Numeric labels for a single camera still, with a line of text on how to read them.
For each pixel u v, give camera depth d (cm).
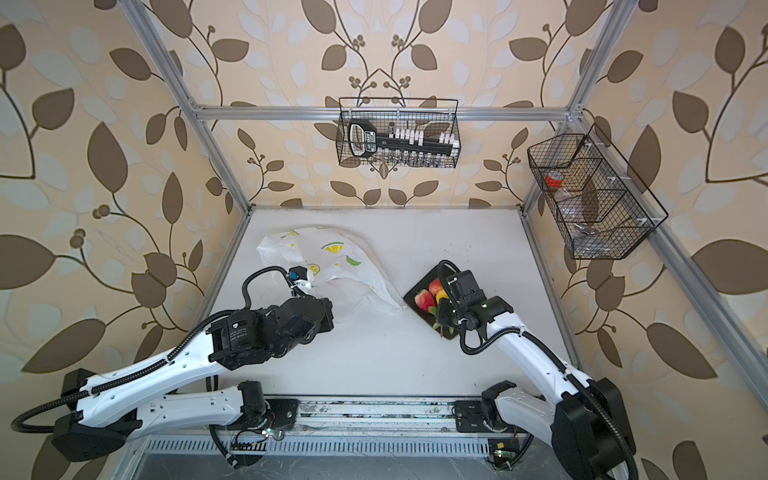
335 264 84
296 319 49
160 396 44
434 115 91
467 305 63
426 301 91
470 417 74
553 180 88
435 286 93
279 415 74
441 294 85
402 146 84
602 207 73
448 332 79
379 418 75
